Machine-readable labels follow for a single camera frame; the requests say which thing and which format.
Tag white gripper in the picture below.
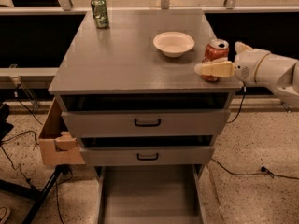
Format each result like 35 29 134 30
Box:
194 41 270 85

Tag black floor cable right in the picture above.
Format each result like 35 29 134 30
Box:
210 158 299 181

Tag metal railing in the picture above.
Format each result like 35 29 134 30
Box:
0 0 299 91

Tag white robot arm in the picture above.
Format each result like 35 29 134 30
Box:
194 41 299 107

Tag white bowl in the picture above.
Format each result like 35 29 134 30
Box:
153 32 194 58

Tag grey open bottom drawer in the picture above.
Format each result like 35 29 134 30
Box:
95 165 207 224

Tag red coke can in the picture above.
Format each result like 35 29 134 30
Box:
201 39 229 82

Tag grey middle drawer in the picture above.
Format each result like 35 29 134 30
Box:
80 146 215 166

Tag cardboard box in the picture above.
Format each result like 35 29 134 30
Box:
38 100 84 165

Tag black tripod stand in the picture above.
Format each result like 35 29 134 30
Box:
0 164 72 224

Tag black cabinet power cable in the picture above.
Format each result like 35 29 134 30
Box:
226 81 247 125

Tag black floor cable left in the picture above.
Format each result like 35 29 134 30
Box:
0 84 45 189

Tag black floor cable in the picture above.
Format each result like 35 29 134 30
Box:
0 84 45 189
210 158 299 181

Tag green soda can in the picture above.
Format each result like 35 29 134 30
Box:
91 0 109 29

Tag grey drawer cabinet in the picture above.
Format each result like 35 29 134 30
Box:
48 8 244 173

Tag grey top drawer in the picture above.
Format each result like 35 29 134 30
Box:
62 110 230 138

